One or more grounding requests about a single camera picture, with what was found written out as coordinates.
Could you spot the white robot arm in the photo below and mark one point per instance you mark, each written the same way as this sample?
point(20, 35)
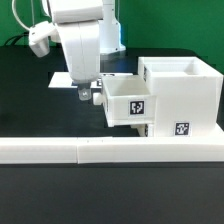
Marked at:
point(75, 11)

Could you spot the white L-shaped fence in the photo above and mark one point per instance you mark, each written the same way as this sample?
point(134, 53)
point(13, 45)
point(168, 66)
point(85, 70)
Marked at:
point(72, 150)

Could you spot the white drawer cabinet box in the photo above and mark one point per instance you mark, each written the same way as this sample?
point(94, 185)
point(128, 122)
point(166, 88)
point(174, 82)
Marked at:
point(184, 95)

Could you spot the white front drawer tray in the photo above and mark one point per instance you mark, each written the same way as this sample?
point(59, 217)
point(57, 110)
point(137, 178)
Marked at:
point(144, 130)

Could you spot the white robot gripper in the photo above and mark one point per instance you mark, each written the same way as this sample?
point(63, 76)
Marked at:
point(81, 47)

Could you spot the white marker sheet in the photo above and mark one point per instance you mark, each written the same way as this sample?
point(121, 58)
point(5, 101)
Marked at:
point(63, 80)

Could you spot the white drawer tray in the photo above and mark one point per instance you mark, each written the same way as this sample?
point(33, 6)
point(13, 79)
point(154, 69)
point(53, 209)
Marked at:
point(126, 100)
point(144, 130)

